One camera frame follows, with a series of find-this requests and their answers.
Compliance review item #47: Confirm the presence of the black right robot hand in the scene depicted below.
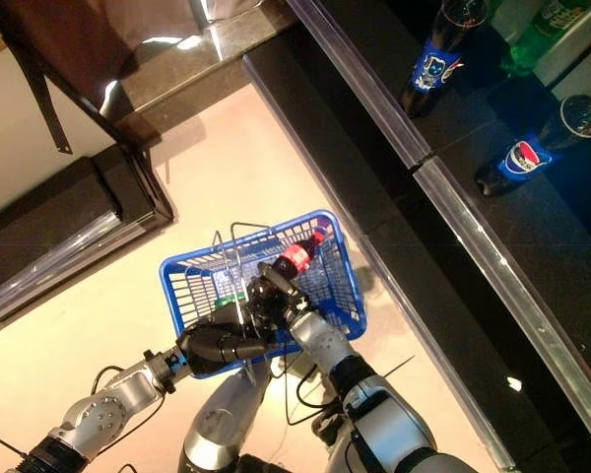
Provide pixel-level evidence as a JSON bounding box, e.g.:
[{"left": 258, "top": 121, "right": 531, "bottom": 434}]
[{"left": 244, "top": 260, "right": 312, "bottom": 342}]

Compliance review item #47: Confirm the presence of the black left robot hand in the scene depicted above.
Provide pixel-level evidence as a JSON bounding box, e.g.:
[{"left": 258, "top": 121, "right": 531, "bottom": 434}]
[{"left": 174, "top": 314, "right": 283, "bottom": 379}]

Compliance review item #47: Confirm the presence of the green Sprite bottle yellow cap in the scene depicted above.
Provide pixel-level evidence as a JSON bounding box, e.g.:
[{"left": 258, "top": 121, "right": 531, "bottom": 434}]
[
  {"left": 499, "top": 0, "right": 591, "bottom": 79},
  {"left": 213, "top": 289, "right": 250, "bottom": 310}
]

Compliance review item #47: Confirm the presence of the Coca-Cola bottle red cap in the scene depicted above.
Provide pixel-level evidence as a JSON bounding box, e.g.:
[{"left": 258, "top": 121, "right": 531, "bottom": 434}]
[{"left": 269, "top": 226, "right": 330, "bottom": 283}]

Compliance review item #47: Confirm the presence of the blue plastic shopping basket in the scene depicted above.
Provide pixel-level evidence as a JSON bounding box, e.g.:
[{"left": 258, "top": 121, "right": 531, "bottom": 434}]
[{"left": 157, "top": 208, "right": 369, "bottom": 380}]

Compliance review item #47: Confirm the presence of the silver left robot leg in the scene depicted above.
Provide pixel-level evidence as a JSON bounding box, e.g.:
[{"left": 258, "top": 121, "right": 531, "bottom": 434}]
[{"left": 176, "top": 362, "right": 280, "bottom": 473}]

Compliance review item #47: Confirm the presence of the black zip tie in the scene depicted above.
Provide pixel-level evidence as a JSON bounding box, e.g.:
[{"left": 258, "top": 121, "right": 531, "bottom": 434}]
[
  {"left": 0, "top": 432, "right": 30, "bottom": 458},
  {"left": 382, "top": 354, "right": 417, "bottom": 379}
]

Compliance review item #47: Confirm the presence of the glossy black plinth board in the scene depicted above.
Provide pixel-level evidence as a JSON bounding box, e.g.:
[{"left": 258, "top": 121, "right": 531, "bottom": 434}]
[{"left": 239, "top": 42, "right": 575, "bottom": 473}]

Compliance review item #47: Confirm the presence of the black glass display cabinet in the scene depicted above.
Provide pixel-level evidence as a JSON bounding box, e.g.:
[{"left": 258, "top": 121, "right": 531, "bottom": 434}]
[{"left": 0, "top": 142, "right": 174, "bottom": 339}]

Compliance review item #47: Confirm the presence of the brown stone countertop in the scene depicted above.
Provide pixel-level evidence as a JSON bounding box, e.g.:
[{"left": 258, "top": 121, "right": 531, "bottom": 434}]
[{"left": 98, "top": 0, "right": 299, "bottom": 149}]

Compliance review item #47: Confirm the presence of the long black drinks shelf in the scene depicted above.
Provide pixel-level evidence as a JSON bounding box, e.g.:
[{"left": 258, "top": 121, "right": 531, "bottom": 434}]
[{"left": 284, "top": 0, "right": 591, "bottom": 452}]

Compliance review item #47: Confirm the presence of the small Pepsi cola bottle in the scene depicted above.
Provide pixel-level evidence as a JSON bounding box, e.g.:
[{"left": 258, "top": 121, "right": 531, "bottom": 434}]
[
  {"left": 473, "top": 93, "right": 591, "bottom": 198},
  {"left": 398, "top": 0, "right": 490, "bottom": 120}
]

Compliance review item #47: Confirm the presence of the dark brown counter panel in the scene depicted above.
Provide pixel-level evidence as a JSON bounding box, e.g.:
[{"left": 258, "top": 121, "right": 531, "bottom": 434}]
[{"left": 0, "top": 0, "right": 213, "bottom": 149}]

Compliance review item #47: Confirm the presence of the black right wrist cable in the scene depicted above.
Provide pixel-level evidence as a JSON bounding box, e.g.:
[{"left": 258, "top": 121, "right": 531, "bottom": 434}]
[{"left": 281, "top": 339, "right": 349, "bottom": 428}]

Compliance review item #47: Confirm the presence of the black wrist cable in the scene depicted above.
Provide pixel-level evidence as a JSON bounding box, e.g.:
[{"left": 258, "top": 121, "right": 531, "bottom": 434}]
[
  {"left": 89, "top": 364, "right": 167, "bottom": 447},
  {"left": 281, "top": 339, "right": 349, "bottom": 428}
]

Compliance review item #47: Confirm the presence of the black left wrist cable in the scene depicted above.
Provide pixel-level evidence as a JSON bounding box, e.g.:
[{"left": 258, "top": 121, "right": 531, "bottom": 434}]
[{"left": 89, "top": 364, "right": 167, "bottom": 447}]

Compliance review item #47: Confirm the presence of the black hanging strap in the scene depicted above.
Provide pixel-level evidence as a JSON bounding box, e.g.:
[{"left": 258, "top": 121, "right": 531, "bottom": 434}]
[{"left": 7, "top": 46, "right": 74, "bottom": 156}]

